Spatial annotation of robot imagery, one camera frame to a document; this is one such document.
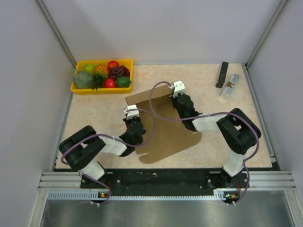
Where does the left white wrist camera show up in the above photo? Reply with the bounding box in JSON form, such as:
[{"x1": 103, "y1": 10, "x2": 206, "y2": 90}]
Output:
[{"x1": 124, "y1": 105, "x2": 140, "y2": 120}]

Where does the brown cardboard box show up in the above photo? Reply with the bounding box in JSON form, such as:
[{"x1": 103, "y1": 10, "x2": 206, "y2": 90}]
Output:
[{"x1": 125, "y1": 85, "x2": 202, "y2": 164}]

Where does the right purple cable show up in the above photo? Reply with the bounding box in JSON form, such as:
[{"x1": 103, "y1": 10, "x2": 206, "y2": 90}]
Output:
[{"x1": 149, "y1": 81, "x2": 260, "y2": 205}]

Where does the purple grapes bunch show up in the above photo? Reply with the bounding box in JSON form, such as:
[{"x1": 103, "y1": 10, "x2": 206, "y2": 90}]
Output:
[{"x1": 108, "y1": 65, "x2": 130, "y2": 80}]

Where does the black carton box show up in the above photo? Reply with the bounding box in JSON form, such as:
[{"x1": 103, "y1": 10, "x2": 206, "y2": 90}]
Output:
[{"x1": 215, "y1": 61, "x2": 229, "y2": 88}]

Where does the yellow plastic tray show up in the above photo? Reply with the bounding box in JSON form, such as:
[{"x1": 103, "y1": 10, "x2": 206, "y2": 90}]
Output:
[{"x1": 71, "y1": 59, "x2": 134, "y2": 95}]

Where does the green apple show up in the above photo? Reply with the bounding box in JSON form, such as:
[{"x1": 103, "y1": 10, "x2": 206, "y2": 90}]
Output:
[{"x1": 83, "y1": 64, "x2": 95, "y2": 74}]

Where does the aluminium frame rail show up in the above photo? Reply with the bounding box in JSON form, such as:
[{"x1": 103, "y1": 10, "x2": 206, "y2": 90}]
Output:
[{"x1": 29, "y1": 168, "x2": 303, "y2": 227}]

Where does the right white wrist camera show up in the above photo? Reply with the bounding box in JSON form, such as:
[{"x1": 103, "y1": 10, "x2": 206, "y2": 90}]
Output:
[{"x1": 169, "y1": 80, "x2": 186, "y2": 98}]

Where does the red apple back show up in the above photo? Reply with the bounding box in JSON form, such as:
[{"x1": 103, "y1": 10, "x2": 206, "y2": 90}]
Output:
[{"x1": 107, "y1": 61, "x2": 119, "y2": 70}]

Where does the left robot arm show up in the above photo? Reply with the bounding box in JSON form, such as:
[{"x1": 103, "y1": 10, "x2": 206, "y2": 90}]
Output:
[{"x1": 59, "y1": 116, "x2": 146, "y2": 188}]

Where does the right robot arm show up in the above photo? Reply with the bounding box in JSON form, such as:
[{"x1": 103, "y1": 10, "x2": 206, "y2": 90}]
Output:
[{"x1": 170, "y1": 94, "x2": 261, "y2": 189}]

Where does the red apple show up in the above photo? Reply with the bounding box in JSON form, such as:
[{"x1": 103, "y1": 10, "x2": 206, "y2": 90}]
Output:
[
  {"x1": 104, "y1": 78, "x2": 116, "y2": 88},
  {"x1": 107, "y1": 61, "x2": 119, "y2": 70}
]

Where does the green melon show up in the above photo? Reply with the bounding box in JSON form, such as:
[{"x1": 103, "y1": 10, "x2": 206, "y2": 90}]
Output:
[{"x1": 73, "y1": 71, "x2": 93, "y2": 89}]

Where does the orange pineapple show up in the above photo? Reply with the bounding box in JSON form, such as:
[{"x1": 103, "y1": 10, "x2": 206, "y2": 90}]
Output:
[{"x1": 93, "y1": 64, "x2": 108, "y2": 77}]

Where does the red apple front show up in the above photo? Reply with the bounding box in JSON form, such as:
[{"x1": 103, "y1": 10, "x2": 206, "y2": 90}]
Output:
[{"x1": 104, "y1": 78, "x2": 116, "y2": 88}]

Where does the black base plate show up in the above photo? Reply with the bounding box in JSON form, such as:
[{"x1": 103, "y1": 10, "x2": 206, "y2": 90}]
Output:
[{"x1": 80, "y1": 168, "x2": 250, "y2": 196}]

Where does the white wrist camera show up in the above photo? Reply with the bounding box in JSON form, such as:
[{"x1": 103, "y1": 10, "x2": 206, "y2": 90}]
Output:
[
  {"x1": 124, "y1": 105, "x2": 140, "y2": 120},
  {"x1": 169, "y1": 80, "x2": 186, "y2": 98}
]

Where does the green lemon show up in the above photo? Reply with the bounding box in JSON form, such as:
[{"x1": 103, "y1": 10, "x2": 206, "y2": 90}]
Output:
[{"x1": 116, "y1": 77, "x2": 132, "y2": 88}]

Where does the white silver carton box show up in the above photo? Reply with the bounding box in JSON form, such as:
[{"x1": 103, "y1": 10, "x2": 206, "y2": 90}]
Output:
[{"x1": 220, "y1": 73, "x2": 241, "y2": 100}]

